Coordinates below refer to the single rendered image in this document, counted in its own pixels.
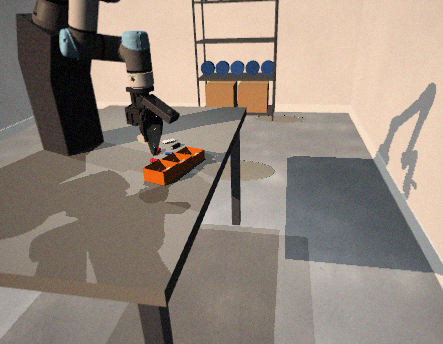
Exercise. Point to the orange bin with label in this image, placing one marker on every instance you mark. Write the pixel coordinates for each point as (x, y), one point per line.
(162, 171)

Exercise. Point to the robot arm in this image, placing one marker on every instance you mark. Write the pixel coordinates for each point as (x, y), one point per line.
(81, 41)

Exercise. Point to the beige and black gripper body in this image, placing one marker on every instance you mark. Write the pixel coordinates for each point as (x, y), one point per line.
(136, 110)

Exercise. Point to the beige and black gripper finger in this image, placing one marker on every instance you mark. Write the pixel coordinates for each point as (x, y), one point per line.
(146, 137)
(157, 132)

